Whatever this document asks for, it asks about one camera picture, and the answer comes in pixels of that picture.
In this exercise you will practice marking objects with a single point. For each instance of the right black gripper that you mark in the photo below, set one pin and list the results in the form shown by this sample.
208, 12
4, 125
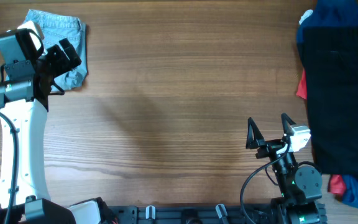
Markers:
270, 148

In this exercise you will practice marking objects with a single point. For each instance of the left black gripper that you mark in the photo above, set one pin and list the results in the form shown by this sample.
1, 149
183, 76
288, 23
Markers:
56, 61

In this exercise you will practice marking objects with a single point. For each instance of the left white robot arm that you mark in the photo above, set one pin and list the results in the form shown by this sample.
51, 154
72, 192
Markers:
27, 77

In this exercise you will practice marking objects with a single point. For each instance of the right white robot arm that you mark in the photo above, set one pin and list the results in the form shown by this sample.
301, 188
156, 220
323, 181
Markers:
299, 182

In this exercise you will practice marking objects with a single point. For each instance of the red garment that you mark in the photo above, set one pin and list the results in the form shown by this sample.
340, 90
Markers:
336, 185

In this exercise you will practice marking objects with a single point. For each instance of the black garment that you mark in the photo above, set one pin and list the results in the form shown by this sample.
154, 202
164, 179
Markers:
330, 58

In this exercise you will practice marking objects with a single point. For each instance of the dark blue garment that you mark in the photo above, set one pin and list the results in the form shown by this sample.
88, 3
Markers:
335, 14

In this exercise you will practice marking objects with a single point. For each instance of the white garment tag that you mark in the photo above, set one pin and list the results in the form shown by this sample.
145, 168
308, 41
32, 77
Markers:
305, 15

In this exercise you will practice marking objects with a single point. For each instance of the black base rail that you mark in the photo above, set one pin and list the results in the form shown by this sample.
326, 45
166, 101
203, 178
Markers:
218, 214

